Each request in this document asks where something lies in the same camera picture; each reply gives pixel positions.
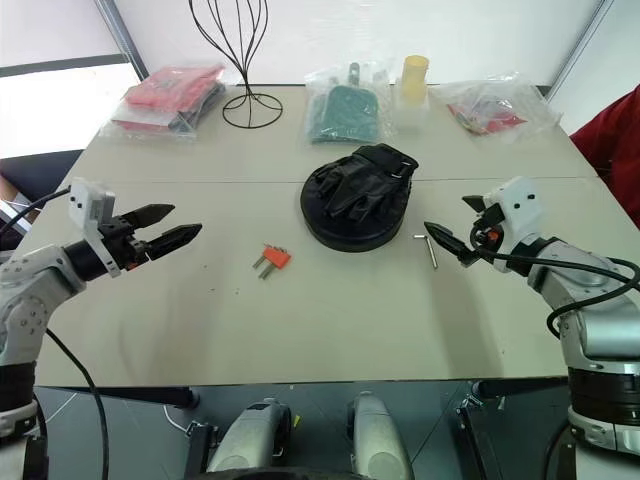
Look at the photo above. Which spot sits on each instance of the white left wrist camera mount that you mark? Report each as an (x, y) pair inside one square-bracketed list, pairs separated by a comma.
[(87, 200)]

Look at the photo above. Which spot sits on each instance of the clear bag with small parts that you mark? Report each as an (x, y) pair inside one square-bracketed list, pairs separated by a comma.
[(492, 112)]

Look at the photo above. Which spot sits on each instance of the orange plug adapter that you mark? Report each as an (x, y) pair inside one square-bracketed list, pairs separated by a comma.
[(278, 256)]

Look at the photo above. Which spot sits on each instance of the silver robot right leg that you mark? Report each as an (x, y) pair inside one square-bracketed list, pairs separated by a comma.
[(375, 435)]

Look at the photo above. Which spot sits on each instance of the grey metal frame post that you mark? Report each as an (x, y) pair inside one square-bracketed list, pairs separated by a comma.
[(125, 40)]

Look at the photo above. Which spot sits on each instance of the silver robot left leg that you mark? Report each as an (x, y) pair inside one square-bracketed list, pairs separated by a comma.
[(250, 440)]

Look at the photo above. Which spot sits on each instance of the black chair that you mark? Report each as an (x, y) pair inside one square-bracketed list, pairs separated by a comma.
[(35, 172)]

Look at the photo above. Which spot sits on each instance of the yellow plastic cup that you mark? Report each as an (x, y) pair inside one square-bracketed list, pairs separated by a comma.
[(415, 75)]

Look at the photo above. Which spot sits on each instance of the clear plastic container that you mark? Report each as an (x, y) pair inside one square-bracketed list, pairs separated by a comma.
[(412, 117)]

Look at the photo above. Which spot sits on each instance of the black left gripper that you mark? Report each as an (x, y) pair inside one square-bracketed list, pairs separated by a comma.
[(122, 245)]

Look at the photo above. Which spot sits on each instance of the clear bag with red items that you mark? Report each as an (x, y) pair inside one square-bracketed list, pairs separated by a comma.
[(165, 95)]

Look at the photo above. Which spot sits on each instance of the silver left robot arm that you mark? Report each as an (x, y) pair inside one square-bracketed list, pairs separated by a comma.
[(30, 270)]

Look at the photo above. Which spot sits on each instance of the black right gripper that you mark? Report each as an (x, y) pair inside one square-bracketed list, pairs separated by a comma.
[(492, 218)]

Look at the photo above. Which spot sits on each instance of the silver hex key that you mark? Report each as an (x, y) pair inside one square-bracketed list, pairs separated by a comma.
[(432, 252)]

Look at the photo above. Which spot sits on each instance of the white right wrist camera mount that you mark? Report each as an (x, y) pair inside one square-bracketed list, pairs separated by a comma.
[(520, 205)]

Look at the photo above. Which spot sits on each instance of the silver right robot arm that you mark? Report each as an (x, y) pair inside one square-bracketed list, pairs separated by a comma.
[(575, 270)]

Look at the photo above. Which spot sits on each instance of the black round pad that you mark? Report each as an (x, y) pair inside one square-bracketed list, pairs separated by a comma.
[(350, 232)]

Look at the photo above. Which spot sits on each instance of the person in red clothing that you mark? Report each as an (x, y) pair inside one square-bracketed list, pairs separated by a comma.
[(615, 145)]

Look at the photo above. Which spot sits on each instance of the clear bag with green item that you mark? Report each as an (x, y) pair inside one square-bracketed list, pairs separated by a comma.
[(345, 112)]

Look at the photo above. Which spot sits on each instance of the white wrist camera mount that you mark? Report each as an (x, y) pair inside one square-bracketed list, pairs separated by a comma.
[(87, 200), (520, 205)]

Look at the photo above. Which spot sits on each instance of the black table frame leg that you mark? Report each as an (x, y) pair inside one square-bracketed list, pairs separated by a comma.
[(475, 415), (150, 396)]

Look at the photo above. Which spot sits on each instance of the silver robot leg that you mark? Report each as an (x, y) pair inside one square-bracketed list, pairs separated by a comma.
[(250, 440), (375, 435)]

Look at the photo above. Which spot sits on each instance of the black glove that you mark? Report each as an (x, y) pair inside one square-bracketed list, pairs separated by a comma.
[(365, 182)]

